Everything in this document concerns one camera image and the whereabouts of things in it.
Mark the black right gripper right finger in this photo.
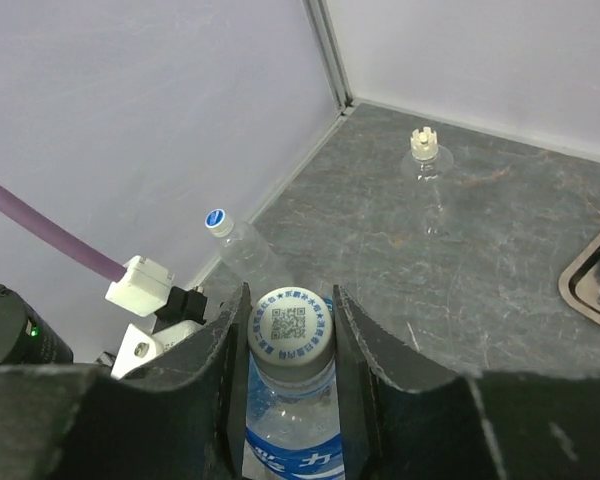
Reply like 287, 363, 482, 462
333, 286, 600, 479

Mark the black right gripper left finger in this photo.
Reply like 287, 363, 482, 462
0, 285, 251, 479

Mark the blue label plastic bottle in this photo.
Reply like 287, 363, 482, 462
242, 349, 346, 480

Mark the clear wide plastic bottle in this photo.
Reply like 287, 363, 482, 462
209, 219, 295, 297

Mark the small white bottle cap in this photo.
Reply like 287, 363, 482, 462
204, 209, 235, 238

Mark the clear bottle with notched cap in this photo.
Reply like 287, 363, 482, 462
401, 143, 454, 235

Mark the cream notched bottle cap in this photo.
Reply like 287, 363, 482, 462
410, 126, 438, 161

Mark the metal serving tray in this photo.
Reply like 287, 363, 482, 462
558, 232, 600, 326

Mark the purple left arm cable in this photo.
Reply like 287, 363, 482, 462
0, 172, 129, 281

